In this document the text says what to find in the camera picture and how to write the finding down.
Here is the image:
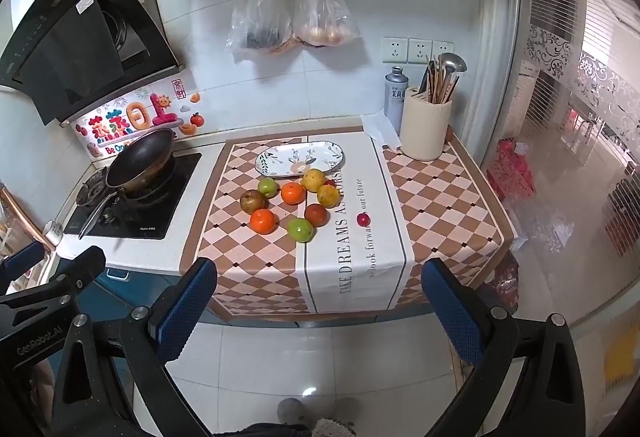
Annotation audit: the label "orange tangerine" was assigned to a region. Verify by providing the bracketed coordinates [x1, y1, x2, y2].
[280, 182, 306, 205]
[250, 209, 277, 235]

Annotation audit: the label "checkered counter mat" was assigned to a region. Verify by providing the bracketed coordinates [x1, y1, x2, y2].
[180, 127, 514, 322]

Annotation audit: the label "yellow citrus fruit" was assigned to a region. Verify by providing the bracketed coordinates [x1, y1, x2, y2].
[300, 168, 326, 194]

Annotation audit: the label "silver spray can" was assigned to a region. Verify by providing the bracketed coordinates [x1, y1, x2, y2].
[384, 67, 409, 132]

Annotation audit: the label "white wall sockets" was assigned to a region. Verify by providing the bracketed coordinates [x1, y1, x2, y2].
[381, 36, 456, 64]

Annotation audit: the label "black gas stove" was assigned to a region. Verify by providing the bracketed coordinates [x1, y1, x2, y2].
[63, 153, 202, 240]

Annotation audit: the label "cream utensil holder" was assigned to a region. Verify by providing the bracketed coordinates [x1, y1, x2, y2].
[399, 87, 452, 161]

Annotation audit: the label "metal ladle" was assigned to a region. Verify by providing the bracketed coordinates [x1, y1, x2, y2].
[438, 53, 468, 90]

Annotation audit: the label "large yellow orange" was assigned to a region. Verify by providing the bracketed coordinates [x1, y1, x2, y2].
[316, 185, 341, 209]

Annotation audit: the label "black range hood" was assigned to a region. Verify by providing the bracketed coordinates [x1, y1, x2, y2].
[1, 0, 180, 124]

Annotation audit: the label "green apple front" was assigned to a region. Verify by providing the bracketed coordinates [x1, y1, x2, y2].
[286, 217, 314, 243]

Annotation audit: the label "plastic bag dark contents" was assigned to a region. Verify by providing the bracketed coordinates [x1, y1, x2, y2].
[226, 0, 293, 57]

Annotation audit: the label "colourful wall sticker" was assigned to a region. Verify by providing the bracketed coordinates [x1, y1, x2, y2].
[72, 71, 205, 160]

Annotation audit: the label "dark red-orange tangerine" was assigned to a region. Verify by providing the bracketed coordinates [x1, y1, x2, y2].
[304, 203, 330, 228]

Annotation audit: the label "grey slipper foot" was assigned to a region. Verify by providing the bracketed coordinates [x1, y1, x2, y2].
[277, 397, 361, 436]

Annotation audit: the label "brown apple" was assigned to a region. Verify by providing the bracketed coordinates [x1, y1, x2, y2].
[240, 190, 267, 215]

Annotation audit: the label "black frying pan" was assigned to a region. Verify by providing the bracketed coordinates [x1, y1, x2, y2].
[78, 128, 174, 240]

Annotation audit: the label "floral ceramic plate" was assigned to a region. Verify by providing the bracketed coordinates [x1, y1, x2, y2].
[255, 140, 345, 178]

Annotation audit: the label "green apple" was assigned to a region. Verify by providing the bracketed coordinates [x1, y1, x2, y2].
[257, 177, 279, 199]
[286, 217, 314, 243]

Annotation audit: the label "orange tangerine front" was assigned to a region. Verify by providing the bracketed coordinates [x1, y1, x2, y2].
[250, 209, 277, 235]

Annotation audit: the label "plastic bag with eggs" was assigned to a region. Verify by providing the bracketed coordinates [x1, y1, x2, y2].
[292, 0, 360, 48]

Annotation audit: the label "wooden chopsticks bundle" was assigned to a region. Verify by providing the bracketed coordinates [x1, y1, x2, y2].
[418, 58, 462, 105]

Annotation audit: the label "white paper towel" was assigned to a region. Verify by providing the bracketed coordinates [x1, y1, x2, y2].
[360, 110, 401, 151]

